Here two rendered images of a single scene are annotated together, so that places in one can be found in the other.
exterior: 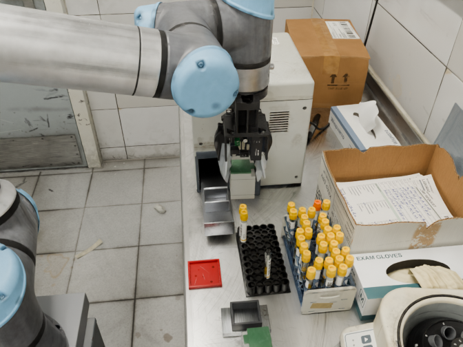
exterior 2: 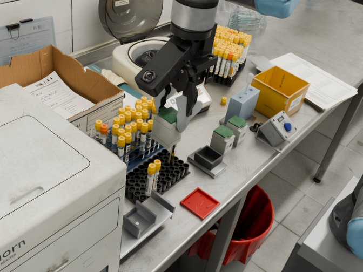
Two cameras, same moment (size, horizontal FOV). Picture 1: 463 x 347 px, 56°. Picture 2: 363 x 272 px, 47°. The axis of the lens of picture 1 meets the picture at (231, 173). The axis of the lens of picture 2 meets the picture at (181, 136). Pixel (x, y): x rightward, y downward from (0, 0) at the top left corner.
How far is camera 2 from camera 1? 1.20 m
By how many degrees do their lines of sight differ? 94
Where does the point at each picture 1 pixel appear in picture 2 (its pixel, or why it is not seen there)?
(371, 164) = not seen: hidden behind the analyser
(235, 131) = (208, 53)
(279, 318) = (186, 151)
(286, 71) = (7, 105)
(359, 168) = not seen: hidden behind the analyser
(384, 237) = (106, 92)
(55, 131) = not seen: outside the picture
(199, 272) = (202, 207)
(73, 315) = (318, 232)
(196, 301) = (222, 195)
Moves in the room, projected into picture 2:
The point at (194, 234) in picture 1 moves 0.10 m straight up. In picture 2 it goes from (172, 237) to (179, 206)
